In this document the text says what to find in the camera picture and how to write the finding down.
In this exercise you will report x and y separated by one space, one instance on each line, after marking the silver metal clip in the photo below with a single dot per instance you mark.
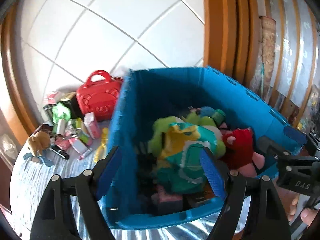
73 135

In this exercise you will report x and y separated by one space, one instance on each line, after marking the colourful toy packages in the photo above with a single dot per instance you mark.
313 105

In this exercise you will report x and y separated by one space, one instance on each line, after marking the light green box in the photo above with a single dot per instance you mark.
82 130

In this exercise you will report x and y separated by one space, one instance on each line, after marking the person's right hand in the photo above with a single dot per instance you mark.
307 216

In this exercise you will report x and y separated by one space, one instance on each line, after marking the pink pig plush red dress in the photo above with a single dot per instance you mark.
237 145

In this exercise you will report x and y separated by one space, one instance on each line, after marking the pink carton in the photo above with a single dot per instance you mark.
92 126

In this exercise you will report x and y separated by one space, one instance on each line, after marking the yellow toy figure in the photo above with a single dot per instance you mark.
101 147

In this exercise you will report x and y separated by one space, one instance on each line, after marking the pink tube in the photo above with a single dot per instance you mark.
85 154

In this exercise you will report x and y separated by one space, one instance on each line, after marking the black marker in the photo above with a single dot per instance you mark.
60 153

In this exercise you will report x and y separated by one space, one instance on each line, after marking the patterned sheer curtain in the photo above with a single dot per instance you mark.
295 42

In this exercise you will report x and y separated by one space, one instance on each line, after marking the red toy suitcase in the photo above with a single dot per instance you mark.
97 100

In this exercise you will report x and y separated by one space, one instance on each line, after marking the red box on floor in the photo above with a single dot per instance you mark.
51 98

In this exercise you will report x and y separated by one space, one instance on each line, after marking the white tube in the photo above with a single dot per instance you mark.
60 127

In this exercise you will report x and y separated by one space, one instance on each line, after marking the small black box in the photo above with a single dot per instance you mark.
198 198

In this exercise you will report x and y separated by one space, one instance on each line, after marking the clear plastic bag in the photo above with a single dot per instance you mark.
8 143

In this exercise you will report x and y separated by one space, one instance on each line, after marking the brown plush dog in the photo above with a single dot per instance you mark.
38 142

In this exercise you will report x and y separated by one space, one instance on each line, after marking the blue plastic storage bin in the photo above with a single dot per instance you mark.
125 130

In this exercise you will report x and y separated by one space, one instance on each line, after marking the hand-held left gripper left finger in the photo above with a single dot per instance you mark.
107 175

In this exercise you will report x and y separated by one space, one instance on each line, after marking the green cloth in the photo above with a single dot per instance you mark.
61 112

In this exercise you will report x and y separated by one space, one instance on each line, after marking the blue plastic sandal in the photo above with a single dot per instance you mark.
46 161

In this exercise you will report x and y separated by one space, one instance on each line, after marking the blue striped bedsheet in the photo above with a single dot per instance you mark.
37 187

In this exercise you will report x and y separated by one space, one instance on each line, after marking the rolled patterned carpet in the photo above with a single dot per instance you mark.
266 55

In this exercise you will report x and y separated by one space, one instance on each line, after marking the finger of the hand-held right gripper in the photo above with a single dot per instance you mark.
267 143
295 135

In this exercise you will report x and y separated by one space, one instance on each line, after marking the blue plush toy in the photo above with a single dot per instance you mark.
207 110

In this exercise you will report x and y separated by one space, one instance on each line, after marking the white pink box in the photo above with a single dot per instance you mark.
80 145

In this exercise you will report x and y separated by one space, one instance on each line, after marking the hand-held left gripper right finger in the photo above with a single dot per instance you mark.
212 175

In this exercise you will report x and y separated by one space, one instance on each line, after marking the green frog plush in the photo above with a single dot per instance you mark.
158 130

